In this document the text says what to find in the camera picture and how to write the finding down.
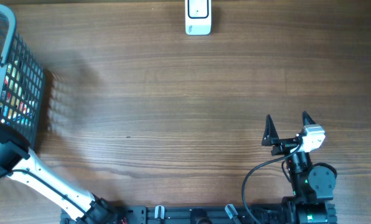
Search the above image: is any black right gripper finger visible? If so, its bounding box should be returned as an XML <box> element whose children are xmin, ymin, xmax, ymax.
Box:
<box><xmin>261</xmin><ymin>114</ymin><xmax>279</xmax><ymax>146</ymax></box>
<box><xmin>302</xmin><ymin>111</ymin><xmax>316</xmax><ymax>126</ymax></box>

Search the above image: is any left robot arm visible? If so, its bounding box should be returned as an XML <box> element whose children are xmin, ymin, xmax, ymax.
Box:
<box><xmin>0</xmin><ymin>122</ymin><xmax>120</xmax><ymax>223</ymax></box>

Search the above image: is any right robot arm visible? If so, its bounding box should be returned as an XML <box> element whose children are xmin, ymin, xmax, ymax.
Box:
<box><xmin>261</xmin><ymin>112</ymin><xmax>337</xmax><ymax>223</ymax></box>

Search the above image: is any white barcode scanner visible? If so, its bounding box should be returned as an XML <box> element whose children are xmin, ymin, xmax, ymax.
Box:
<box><xmin>184</xmin><ymin>0</ymin><xmax>212</xmax><ymax>35</ymax></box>

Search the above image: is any dark grey mesh basket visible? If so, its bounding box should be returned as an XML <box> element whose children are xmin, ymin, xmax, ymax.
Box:
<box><xmin>0</xmin><ymin>4</ymin><xmax>46</xmax><ymax>148</ymax></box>

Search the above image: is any black right camera cable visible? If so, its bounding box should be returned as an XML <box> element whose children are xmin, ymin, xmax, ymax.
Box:
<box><xmin>241</xmin><ymin>143</ymin><xmax>303</xmax><ymax>224</ymax></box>

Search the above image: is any black camera cable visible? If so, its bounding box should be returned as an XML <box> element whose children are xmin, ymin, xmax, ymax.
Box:
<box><xmin>241</xmin><ymin>143</ymin><xmax>303</xmax><ymax>224</ymax></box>
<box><xmin>0</xmin><ymin>169</ymin><xmax>90</xmax><ymax>215</ymax></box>

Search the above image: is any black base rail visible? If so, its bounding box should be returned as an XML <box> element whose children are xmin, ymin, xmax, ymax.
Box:
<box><xmin>60</xmin><ymin>203</ymin><xmax>338</xmax><ymax>224</ymax></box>

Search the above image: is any black left camera cable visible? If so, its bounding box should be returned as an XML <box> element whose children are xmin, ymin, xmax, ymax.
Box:
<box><xmin>0</xmin><ymin>169</ymin><xmax>90</xmax><ymax>215</ymax></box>

